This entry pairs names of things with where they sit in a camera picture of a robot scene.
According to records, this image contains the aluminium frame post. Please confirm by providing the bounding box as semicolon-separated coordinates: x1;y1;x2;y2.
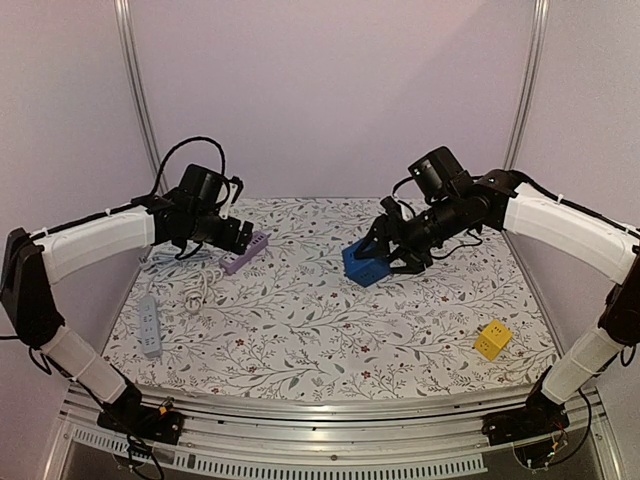
113;0;169;193
502;0;551;170

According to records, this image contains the grey-blue power strip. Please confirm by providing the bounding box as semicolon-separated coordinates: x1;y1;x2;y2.
138;295;163;359

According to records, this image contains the blue cube socket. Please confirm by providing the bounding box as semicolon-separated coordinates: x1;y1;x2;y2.
342;240;391;287

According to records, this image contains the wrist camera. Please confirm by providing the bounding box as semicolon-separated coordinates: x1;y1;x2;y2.
176;164;244;220
408;146;469;204

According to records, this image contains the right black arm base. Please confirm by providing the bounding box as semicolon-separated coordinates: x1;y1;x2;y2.
481;401;570;446

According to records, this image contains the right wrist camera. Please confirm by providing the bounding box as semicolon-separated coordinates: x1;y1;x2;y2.
408;146;469;204

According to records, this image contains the left aluminium frame post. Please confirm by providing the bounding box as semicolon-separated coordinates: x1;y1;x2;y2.
113;0;169;193

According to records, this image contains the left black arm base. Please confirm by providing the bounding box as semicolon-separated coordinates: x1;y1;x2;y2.
97;396;185;445

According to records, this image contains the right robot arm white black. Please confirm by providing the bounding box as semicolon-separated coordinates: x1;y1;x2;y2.
354;169;639;436

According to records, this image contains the right aluminium frame post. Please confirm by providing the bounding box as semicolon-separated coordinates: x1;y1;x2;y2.
502;0;551;170

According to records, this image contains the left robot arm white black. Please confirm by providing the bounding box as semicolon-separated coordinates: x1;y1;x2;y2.
1;139;154;423

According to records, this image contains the aluminium front rail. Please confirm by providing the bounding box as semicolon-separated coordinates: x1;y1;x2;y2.
49;384;609;476

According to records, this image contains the yellow cube socket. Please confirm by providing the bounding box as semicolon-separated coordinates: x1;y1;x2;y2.
474;320;513;361

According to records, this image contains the purple power strip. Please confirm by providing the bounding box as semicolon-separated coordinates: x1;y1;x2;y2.
218;230;271;276

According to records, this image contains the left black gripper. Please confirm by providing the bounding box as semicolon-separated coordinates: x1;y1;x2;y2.
189;209;252;254

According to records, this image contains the floral patterned table mat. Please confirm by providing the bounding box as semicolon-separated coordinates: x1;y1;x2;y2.
103;199;558;402

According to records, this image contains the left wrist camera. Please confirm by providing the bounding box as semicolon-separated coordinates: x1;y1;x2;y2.
176;164;244;220

